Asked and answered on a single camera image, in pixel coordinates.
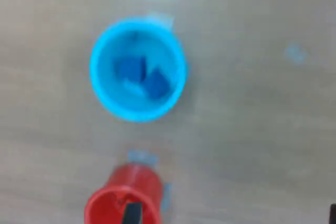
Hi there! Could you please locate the blue cube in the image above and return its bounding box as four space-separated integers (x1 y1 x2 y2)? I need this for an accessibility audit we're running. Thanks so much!
115 56 146 82
143 68 171 99

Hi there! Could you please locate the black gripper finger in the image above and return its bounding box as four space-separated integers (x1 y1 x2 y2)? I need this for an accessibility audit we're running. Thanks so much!
329 202 336 224
122 202 144 224

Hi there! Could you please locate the wide blue tape piece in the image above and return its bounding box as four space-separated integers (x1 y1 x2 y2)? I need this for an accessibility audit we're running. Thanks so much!
127 149 160 166

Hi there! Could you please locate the red plastic bin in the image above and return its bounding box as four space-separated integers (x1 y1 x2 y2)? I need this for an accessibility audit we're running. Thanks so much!
83 163 161 224

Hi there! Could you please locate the light blue plastic bin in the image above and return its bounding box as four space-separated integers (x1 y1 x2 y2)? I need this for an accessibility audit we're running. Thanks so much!
89 16 187 124

